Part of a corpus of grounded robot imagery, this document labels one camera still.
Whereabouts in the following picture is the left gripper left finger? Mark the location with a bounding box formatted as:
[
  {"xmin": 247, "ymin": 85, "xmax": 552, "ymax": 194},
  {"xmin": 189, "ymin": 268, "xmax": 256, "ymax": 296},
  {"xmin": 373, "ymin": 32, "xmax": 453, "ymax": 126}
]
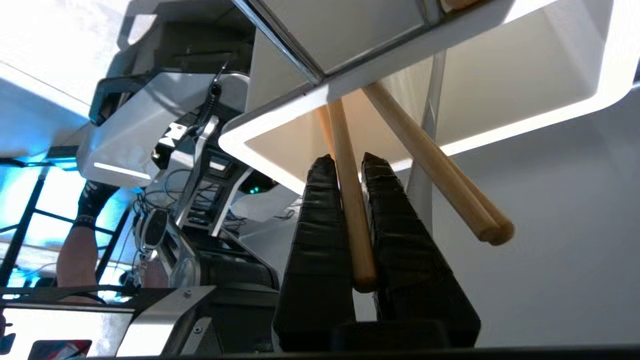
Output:
[{"xmin": 272, "ymin": 155, "xmax": 356, "ymax": 352}]

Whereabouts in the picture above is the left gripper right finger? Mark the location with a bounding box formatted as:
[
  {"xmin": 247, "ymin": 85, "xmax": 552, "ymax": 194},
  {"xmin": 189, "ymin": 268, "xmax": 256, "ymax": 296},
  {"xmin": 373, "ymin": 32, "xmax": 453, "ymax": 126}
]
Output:
[{"xmin": 360, "ymin": 152, "xmax": 481, "ymax": 348}]

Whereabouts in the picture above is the wooden chopstick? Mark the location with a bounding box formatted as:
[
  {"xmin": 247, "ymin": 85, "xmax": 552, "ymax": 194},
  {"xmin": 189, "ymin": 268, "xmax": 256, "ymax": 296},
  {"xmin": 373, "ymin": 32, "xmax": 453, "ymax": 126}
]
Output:
[
  {"xmin": 436, "ymin": 146, "xmax": 515, "ymax": 246},
  {"xmin": 362, "ymin": 81, "xmax": 502, "ymax": 244},
  {"xmin": 327, "ymin": 99, "xmax": 379, "ymax": 294},
  {"xmin": 315, "ymin": 105, "xmax": 337, "ymax": 161}
]

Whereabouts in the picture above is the white utensil holder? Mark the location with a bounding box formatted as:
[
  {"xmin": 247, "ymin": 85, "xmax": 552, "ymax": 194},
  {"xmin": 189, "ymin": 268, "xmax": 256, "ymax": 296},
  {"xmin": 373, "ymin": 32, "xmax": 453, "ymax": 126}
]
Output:
[{"xmin": 219, "ymin": 0, "xmax": 640, "ymax": 197}]

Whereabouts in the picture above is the black coiled cable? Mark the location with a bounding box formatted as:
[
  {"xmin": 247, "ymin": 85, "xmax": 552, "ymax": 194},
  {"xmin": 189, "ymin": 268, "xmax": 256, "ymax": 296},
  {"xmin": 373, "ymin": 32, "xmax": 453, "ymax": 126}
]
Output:
[{"xmin": 199, "ymin": 59, "xmax": 232, "ymax": 132}]

